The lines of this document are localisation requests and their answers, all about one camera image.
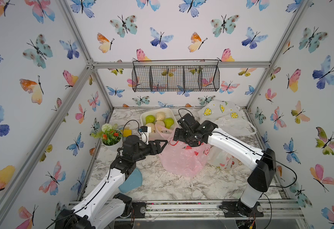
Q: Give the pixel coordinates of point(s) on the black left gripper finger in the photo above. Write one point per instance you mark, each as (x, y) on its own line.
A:
(158, 148)
(158, 141)

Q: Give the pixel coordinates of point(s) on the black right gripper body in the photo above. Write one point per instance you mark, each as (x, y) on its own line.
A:
(187, 138)

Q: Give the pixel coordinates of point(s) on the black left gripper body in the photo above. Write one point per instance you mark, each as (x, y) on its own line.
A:
(144, 151)

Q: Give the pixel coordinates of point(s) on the pink apple print plastic bag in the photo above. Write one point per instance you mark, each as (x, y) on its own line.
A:
(179, 158)

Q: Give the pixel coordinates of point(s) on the white cartoon print plastic bag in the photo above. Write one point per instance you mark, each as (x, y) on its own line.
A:
(222, 160)

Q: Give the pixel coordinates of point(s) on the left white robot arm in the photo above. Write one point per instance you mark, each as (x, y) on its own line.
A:
(102, 206)

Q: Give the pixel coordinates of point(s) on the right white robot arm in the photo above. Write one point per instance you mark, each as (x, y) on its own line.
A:
(261, 162)

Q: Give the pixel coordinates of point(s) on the small yellow object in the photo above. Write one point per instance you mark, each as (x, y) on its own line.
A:
(126, 133)

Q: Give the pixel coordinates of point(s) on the dark green pear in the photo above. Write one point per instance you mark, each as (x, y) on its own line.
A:
(169, 122)

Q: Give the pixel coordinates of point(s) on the light green pear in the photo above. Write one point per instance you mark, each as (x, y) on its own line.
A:
(150, 119)

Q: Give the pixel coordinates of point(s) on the blue paddle shaped board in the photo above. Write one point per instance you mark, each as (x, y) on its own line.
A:
(134, 181)

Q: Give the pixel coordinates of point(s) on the white rectangular fruit tray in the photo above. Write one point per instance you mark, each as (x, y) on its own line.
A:
(160, 132)

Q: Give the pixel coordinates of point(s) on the potted plant white pot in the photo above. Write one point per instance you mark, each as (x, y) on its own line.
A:
(110, 135)

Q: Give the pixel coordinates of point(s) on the white lemon print plastic bag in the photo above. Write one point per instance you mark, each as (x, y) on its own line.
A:
(228, 117)

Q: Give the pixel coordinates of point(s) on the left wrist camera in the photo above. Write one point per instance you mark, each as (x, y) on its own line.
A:
(145, 131)

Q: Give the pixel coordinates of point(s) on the black wire mesh basket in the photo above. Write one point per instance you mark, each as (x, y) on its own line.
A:
(175, 76)

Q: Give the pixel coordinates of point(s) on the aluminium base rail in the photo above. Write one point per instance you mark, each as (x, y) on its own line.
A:
(214, 209)

